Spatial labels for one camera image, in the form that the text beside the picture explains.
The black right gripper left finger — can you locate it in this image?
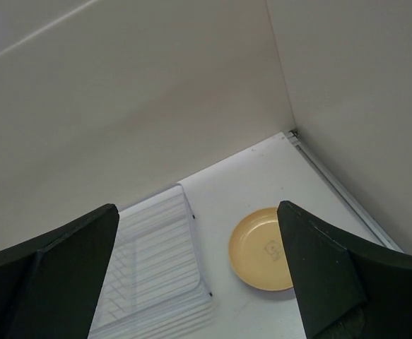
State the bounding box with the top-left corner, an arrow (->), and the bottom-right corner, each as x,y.
0,204 -> 119,338

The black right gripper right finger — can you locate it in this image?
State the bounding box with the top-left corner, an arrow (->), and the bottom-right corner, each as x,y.
277,201 -> 412,338

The tan plate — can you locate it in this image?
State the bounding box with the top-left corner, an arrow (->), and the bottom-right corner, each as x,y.
228,207 -> 293,292

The white wire dish rack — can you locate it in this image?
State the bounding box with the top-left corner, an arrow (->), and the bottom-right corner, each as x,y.
88,184 -> 213,338

